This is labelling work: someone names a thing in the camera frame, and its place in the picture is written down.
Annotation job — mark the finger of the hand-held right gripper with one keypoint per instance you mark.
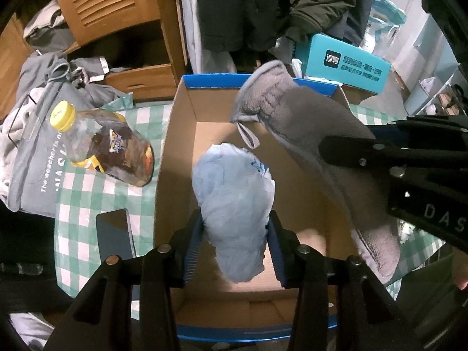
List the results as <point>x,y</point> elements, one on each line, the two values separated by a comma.
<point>347,151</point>
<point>382,131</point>

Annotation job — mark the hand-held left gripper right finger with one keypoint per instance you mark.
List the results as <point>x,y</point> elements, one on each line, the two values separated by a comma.
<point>276,257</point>

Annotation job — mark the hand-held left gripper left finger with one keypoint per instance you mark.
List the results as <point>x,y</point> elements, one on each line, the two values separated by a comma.
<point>193,250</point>

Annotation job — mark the grey fleece glove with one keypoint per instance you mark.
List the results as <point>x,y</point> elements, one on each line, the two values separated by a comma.
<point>292,117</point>

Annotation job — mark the blue-rimmed cardboard box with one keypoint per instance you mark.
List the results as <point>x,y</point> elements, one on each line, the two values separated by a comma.
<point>182,153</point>

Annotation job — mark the brown cardboard box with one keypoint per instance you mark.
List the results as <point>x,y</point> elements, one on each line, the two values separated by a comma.
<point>356,95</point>

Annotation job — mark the pale blue shoe rack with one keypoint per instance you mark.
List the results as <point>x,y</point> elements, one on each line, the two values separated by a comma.
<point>438,95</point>

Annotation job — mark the teal cardboard box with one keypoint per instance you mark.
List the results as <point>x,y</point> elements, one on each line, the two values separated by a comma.
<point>347,62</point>

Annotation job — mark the black smartphone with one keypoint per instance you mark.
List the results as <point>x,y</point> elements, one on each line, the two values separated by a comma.
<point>115,234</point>

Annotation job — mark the white crumpled plastic bag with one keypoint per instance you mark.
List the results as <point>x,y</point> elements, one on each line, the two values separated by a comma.
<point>297,67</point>

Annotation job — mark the green checked tablecloth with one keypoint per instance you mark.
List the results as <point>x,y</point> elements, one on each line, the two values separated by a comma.
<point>95,197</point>

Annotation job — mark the clear plastic bag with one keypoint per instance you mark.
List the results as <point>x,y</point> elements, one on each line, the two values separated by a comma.
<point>384,18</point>

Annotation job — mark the clear plastic bottle yellow cap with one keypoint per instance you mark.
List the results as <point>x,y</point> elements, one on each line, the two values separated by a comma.
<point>120,153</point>

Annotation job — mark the dark green jacket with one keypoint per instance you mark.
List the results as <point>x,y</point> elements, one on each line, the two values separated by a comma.
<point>318,0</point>

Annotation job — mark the dark cloth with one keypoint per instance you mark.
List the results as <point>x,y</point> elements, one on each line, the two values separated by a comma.
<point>25,256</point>

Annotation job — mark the grey tote bag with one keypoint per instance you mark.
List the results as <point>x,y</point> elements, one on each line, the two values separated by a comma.
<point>36,175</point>

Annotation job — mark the black jacket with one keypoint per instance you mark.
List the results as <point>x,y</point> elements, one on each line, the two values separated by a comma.
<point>226,7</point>

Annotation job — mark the white hanging garment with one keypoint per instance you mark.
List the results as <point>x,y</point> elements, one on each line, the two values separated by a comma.
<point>192,36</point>

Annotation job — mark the grey hoodie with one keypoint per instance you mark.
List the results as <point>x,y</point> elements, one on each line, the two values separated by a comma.
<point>47,69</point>

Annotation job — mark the wooden louvred cabinet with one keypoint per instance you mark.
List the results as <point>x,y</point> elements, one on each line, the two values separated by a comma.
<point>109,0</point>

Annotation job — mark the grey clothes in cabinet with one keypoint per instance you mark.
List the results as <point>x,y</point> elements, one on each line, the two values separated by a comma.
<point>47,25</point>

